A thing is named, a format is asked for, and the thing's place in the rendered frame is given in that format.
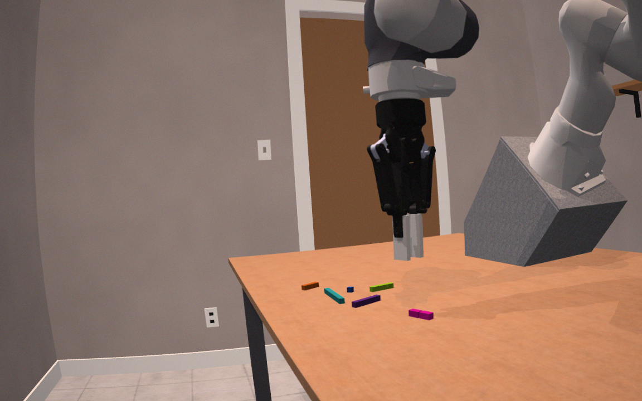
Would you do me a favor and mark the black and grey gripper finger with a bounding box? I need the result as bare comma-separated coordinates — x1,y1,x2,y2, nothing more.
367,134,411,261
407,138,436,258

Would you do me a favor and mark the turquoise rod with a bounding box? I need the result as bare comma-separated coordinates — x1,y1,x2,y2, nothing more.
324,288,345,304

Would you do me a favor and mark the lime green rod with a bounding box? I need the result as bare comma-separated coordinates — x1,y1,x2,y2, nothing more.
369,282,393,292

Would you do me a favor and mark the orange rod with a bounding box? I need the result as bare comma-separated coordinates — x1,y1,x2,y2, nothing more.
301,282,319,291

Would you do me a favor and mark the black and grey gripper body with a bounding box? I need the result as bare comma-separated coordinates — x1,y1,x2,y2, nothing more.
375,98,426,163

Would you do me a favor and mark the purple rod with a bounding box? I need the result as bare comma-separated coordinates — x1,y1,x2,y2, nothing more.
352,295,381,308

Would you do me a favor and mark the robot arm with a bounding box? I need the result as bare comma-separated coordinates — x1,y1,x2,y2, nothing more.
363,0,642,197

